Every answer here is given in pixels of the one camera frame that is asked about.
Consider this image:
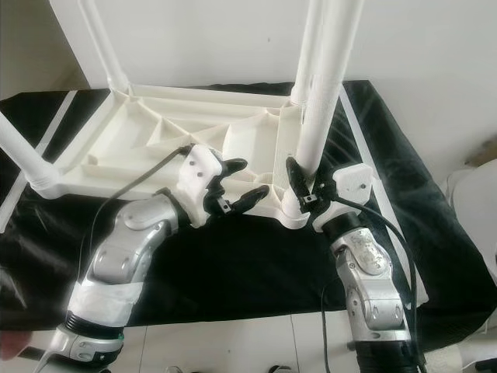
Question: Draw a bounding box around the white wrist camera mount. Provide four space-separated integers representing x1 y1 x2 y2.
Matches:
315 163 377 230
175 146 226 226

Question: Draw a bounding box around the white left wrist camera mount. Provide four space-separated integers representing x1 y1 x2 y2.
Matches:
175 146 226 226

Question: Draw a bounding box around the pink table cover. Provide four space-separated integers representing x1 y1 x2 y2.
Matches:
0 330 32 362

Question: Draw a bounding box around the white plastic table leg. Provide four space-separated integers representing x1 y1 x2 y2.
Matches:
290 0 327 106
78 0 131 94
295 0 366 176
0 117 63 195

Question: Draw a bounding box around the black metal table leg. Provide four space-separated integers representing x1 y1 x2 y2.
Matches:
19 348 63 364

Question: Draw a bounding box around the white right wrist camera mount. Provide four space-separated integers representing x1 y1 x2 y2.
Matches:
315 163 377 230

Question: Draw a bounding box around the white plastic table top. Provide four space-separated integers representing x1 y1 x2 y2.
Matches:
39 84 311 230

